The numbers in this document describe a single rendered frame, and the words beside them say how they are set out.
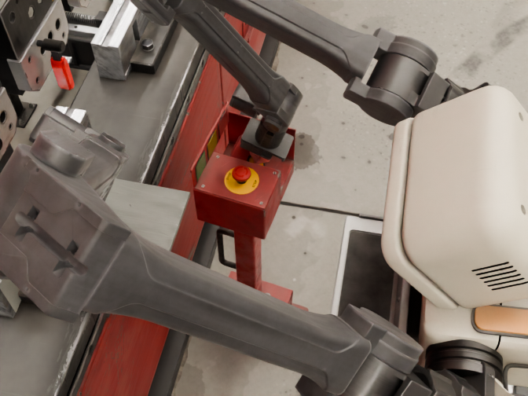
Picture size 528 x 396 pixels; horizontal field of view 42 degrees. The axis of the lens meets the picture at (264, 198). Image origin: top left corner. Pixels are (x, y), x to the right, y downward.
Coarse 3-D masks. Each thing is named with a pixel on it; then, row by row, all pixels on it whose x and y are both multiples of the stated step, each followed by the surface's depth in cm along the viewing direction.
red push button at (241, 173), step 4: (236, 168) 141; (240, 168) 141; (244, 168) 141; (248, 168) 142; (232, 172) 141; (236, 172) 141; (240, 172) 141; (244, 172) 141; (248, 172) 141; (236, 176) 140; (240, 176) 140; (244, 176) 140; (248, 176) 141; (236, 180) 140; (240, 180) 140; (244, 180) 140
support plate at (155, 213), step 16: (112, 192) 114; (128, 192) 114; (144, 192) 114; (160, 192) 114; (176, 192) 114; (112, 208) 112; (128, 208) 112; (144, 208) 112; (160, 208) 112; (176, 208) 112; (128, 224) 111; (144, 224) 111; (160, 224) 111; (176, 224) 111; (160, 240) 109
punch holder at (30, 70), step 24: (24, 0) 98; (48, 0) 104; (0, 24) 94; (24, 24) 99; (48, 24) 105; (0, 48) 97; (24, 48) 100; (0, 72) 102; (24, 72) 101; (48, 72) 108
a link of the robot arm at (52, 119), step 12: (48, 108) 94; (48, 120) 91; (60, 120) 94; (72, 120) 95; (36, 132) 92; (60, 132) 92; (72, 132) 92; (84, 132) 93; (108, 144) 88; (120, 144) 91
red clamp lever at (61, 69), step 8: (40, 40) 103; (48, 40) 102; (56, 40) 102; (48, 48) 102; (56, 48) 102; (64, 48) 103; (56, 56) 104; (56, 64) 105; (64, 64) 105; (56, 72) 106; (64, 72) 106; (64, 80) 107; (72, 80) 109; (64, 88) 109; (72, 88) 109
